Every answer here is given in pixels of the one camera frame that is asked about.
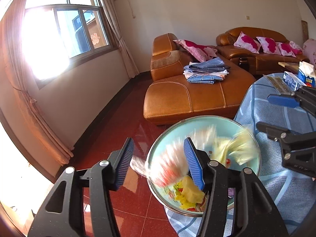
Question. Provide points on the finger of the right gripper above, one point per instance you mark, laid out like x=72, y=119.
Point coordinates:
x=283, y=100
x=273, y=132

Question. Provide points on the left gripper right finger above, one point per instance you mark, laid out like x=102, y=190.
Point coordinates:
x=255, y=213

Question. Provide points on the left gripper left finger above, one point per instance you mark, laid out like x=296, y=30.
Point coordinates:
x=62, y=213

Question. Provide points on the pale yellow plastic wrapper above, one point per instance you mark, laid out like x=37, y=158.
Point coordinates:
x=240, y=148

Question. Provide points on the yellow plastic bag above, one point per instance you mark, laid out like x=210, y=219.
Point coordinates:
x=176, y=194

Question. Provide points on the clear bag red white print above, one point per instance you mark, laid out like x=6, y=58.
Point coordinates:
x=166, y=169

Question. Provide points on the purple floral wrapper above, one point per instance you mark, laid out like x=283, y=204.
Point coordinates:
x=231, y=192

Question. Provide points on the white blue milk box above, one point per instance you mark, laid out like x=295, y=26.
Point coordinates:
x=293, y=82

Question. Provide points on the clear dark snack packet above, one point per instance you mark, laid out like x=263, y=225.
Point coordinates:
x=278, y=83

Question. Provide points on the blue Look milk carton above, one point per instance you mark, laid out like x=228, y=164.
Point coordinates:
x=306, y=74

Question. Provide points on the wooden glass-top coffee table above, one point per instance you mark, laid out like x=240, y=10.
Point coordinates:
x=290, y=67

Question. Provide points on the blue plaid tablecloth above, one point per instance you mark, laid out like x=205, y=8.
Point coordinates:
x=292, y=192

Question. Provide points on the pink blanket on chair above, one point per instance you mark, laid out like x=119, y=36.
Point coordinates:
x=309, y=50

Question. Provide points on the brown leather three-seat sofa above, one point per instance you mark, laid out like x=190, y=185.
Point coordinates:
x=256, y=64

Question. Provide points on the folded blue plaid bedding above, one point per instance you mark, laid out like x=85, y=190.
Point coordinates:
x=207, y=72

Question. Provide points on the pink floral pillow on chaise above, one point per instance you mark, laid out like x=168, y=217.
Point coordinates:
x=202, y=53

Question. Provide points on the large framed window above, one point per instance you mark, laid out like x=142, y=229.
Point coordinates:
x=62, y=34

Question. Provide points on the beige right curtain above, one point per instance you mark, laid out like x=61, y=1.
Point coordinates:
x=110, y=13

